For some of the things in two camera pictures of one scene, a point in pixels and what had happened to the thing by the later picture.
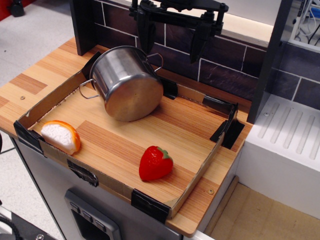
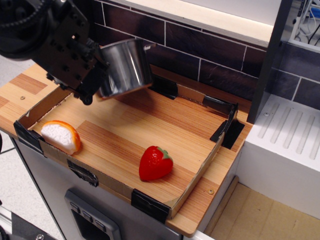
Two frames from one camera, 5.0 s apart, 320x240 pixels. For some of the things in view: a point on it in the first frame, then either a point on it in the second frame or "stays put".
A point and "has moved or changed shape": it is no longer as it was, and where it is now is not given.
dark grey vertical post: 265,75 stays put
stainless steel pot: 126,76 has moved or changed shape
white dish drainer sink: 280,159 stays put
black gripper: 209,21 to 69,58
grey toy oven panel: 88,222 stays put
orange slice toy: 61,135 stays put
